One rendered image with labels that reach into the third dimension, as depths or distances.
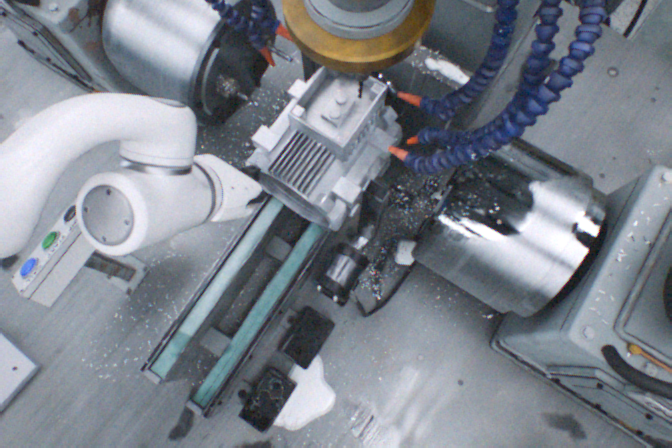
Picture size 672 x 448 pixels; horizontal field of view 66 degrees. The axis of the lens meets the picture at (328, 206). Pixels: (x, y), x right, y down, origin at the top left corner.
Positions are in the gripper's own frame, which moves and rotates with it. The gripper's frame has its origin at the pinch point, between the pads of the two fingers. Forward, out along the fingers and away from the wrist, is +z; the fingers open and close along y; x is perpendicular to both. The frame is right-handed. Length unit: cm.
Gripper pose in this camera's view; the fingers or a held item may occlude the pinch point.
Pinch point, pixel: (247, 177)
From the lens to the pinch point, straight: 81.5
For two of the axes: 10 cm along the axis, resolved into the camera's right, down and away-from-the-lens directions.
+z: 2.9, -1.7, 9.4
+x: 4.6, -8.4, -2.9
